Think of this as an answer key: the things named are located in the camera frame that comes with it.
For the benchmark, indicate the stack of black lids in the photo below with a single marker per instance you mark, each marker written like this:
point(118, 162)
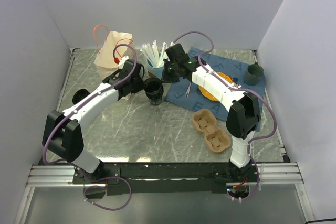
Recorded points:
point(80, 95)

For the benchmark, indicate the blue alphabet placemat cloth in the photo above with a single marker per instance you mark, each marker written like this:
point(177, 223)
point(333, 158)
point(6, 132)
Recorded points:
point(208, 92)

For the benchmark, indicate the dark green mug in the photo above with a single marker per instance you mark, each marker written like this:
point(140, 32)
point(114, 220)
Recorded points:
point(253, 74)

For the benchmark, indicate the blue straw holder cup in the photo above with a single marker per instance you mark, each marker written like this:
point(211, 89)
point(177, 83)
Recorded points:
point(155, 71)

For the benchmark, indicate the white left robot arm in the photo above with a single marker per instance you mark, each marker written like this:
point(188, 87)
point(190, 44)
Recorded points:
point(63, 130)

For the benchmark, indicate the aluminium frame rail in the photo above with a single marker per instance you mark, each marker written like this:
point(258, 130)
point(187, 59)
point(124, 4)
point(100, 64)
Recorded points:
point(64, 176)

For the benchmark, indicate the brown cardboard cup carrier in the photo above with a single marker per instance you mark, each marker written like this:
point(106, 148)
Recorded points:
point(216, 139)

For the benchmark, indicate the silver fork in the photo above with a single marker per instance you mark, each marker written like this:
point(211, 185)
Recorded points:
point(188, 90)

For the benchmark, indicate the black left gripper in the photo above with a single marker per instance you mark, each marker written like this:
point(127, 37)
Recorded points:
point(140, 87)

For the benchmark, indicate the wrapped white straws bundle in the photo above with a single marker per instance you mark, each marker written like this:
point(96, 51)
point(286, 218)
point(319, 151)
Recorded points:
point(154, 54)

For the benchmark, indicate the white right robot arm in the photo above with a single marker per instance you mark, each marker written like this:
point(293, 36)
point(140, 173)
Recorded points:
point(242, 105)

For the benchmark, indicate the brown paper takeout bag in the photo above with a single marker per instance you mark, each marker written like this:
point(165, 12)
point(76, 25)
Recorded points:
point(116, 49)

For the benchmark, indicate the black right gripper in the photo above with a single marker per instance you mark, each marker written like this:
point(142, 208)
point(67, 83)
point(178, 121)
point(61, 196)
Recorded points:
point(166, 78)

